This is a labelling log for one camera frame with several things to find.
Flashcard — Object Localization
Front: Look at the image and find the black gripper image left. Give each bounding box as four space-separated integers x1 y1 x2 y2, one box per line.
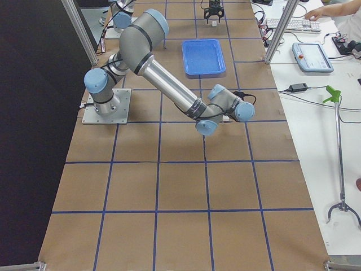
204 0 224 24

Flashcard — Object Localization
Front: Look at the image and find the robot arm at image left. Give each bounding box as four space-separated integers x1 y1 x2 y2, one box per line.
109 1 224 33

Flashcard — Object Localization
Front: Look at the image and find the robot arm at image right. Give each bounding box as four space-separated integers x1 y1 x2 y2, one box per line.
83 8 255 136

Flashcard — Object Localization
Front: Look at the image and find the blue plastic tray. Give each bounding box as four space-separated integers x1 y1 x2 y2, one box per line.
182 39 226 79

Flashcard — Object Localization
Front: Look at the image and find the person's hand at keyboard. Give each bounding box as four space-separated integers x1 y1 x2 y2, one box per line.
304 7 323 21

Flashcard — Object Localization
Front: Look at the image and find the white keyboard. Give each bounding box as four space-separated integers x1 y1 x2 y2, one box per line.
266 18 322 33

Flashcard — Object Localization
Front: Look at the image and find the teach pendant tablet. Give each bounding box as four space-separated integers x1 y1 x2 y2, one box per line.
292 42 334 73

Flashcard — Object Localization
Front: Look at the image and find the black power adapter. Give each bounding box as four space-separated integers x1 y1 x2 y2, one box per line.
287 83 309 93

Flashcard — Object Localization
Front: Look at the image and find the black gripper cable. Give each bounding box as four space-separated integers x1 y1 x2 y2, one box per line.
232 90 257 107

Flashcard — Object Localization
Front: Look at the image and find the metal base plate image left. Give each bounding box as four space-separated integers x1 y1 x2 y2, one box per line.
105 25 123 39

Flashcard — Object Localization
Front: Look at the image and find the metal base plate image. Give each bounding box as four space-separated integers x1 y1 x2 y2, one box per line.
82 88 131 125
105 25 123 39

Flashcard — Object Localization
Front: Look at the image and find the aluminium frame post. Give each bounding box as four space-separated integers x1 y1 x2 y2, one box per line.
61 0 98 66

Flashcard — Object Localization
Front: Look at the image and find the green handled reacher grabber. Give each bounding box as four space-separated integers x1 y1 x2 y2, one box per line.
323 85 360 229

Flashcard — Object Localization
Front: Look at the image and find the metal base plate image right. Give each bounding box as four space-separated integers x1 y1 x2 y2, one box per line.
82 88 131 125

